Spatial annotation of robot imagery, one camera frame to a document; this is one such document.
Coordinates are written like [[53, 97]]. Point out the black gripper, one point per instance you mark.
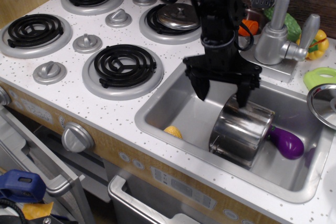
[[222, 62]]

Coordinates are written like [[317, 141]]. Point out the stainless steel pot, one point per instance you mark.
[[238, 133]]

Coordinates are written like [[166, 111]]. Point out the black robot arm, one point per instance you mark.
[[220, 21]]

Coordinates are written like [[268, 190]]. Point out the silver metal sink basin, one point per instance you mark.
[[175, 103]]

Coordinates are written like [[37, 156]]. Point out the silver pot lid on burner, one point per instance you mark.
[[178, 16]]

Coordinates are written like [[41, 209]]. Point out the silver toy faucet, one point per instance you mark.
[[273, 52]]

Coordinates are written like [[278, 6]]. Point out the yellow toy corn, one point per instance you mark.
[[173, 131]]

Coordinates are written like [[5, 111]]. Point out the orange toy carrot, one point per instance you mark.
[[248, 26]]

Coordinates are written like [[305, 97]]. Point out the small steel saucepan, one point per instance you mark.
[[261, 19]]

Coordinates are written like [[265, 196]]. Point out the purple toy eggplant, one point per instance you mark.
[[289, 145]]

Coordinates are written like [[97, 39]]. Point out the green toy vegetable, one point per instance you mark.
[[293, 28]]

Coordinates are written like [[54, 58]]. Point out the back right black burner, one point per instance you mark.
[[153, 30]]

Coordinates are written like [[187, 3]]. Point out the silver lid at right edge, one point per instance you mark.
[[321, 102]]

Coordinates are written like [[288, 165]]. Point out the front centre black burner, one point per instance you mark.
[[122, 72]]

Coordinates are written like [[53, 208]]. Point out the yellow toy bell pepper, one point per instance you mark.
[[318, 47]]

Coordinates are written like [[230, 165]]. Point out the silver stove knob middle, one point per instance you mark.
[[118, 19]]

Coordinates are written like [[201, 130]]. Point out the silver stove knob left-centre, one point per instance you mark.
[[87, 43]]

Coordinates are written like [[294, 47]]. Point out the silver oven dial knob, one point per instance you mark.
[[76, 139]]

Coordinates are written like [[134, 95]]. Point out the silver stove knob front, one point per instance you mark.
[[49, 73]]

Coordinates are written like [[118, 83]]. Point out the far left black burner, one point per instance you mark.
[[34, 36]]

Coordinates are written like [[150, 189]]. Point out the silver edge dial knob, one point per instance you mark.
[[4, 97]]

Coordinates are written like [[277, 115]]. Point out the yellow cloth piece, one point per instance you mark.
[[36, 210]]

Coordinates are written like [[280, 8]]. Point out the blue clamp tool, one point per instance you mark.
[[21, 186]]

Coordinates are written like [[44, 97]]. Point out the silver dishwasher door handle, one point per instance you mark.
[[130, 210]]

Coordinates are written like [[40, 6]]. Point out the silver oven door handle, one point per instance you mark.
[[61, 185]]

